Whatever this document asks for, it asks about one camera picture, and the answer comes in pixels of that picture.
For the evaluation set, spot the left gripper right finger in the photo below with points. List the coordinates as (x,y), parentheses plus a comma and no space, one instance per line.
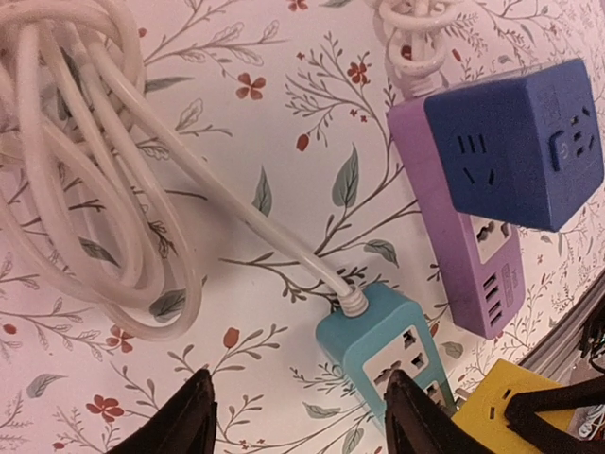
(416,424)

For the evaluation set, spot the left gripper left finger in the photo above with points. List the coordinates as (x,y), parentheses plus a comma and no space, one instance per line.
(185,424)

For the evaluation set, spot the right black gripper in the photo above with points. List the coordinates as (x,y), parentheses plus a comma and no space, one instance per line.
(595,416)

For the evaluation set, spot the yellow cube socket adapter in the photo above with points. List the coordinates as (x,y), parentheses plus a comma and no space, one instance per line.
(514,410)

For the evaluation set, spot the teal power strip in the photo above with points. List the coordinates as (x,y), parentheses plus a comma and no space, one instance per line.
(391,334)

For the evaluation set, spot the purple power strip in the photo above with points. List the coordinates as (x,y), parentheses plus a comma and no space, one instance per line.
(479,258)

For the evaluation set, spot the blue cube socket adapter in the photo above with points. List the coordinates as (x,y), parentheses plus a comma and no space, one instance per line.
(521,147)

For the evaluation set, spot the floral table mat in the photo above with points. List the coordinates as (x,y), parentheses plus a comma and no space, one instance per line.
(191,184)

